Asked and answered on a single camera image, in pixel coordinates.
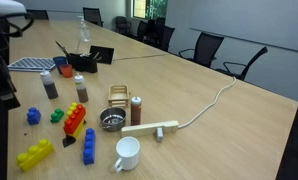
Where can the metal utensil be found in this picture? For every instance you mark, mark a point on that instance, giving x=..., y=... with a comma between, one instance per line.
x=61, y=48

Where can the white ceramic mug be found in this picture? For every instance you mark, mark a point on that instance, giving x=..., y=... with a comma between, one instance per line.
x=129, y=160

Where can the black utensil organizer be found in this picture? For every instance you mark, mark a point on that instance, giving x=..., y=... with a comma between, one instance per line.
x=85, y=65

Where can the window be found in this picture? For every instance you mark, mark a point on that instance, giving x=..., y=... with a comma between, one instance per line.
x=155, y=8

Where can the yellow building block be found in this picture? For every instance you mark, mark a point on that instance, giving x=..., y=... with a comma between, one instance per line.
x=34, y=156
x=71, y=108
x=79, y=132

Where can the green building block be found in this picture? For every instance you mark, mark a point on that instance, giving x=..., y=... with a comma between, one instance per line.
x=56, y=115

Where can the orange plastic cup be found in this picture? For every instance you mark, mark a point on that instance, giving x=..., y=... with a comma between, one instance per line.
x=66, y=70

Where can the blue plastic cup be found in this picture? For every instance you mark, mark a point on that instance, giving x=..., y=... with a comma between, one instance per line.
x=59, y=61

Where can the black tablet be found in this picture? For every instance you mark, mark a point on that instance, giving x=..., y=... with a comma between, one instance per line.
x=104, y=55

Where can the small wooden crate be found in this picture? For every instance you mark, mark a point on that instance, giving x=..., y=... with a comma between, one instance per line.
x=118, y=100

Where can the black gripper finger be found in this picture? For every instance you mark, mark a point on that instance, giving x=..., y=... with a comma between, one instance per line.
x=4, y=80

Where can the wall whiteboard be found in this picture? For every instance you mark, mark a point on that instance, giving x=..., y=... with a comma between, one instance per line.
x=255, y=18

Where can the black office chair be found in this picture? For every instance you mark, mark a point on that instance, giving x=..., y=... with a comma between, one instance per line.
x=297, y=150
x=154, y=31
x=93, y=16
x=123, y=24
x=141, y=30
x=207, y=46
x=167, y=36
x=38, y=14
x=245, y=68

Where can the small blue building block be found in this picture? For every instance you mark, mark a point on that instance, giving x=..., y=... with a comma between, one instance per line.
x=33, y=116

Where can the small steel pot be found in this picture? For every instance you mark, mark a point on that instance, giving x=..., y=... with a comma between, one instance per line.
x=112, y=121

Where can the squeeze bottle brown sauce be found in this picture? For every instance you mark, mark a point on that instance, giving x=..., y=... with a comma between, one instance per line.
x=81, y=93

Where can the long blue building block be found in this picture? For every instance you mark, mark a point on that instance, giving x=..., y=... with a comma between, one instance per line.
x=89, y=148

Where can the orange building block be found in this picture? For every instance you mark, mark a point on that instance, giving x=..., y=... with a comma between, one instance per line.
x=74, y=121

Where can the red sauce bottle white cap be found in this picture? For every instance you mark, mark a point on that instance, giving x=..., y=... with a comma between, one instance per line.
x=136, y=113

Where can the grey plug adapter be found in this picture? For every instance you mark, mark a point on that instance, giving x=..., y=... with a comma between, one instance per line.
x=159, y=135

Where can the clear pump sanitizer bottle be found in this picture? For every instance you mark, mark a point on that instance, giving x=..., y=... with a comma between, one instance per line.
x=84, y=33

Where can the cream power strip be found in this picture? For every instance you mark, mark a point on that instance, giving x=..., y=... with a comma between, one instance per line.
x=145, y=128

